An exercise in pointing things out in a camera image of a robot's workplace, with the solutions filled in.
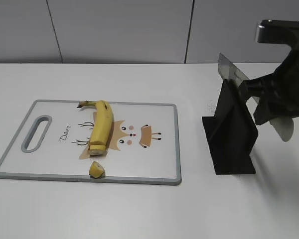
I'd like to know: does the black knife stand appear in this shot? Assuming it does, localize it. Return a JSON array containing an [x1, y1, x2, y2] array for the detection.
[[202, 80, 258, 175]]

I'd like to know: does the white deer cutting board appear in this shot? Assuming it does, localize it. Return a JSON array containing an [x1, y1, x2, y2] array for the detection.
[[0, 100, 181, 185]]

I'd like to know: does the yellow banana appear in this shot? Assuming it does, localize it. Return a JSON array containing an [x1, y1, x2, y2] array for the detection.
[[77, 100, 113, 155]]

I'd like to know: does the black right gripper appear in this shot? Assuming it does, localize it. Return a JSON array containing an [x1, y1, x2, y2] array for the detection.
[[243, 48, 299, 125]]

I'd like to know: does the knife with white handle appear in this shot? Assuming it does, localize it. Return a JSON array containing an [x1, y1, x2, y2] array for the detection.
[[218, 53, 294, 142]]

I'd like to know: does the cut banana end piece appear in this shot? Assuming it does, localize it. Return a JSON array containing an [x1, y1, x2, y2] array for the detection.
[[89, 161, 105, 178]]

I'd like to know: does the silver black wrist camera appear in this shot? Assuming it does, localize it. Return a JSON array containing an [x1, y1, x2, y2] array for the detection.
[[255, 19, 299, 49]]

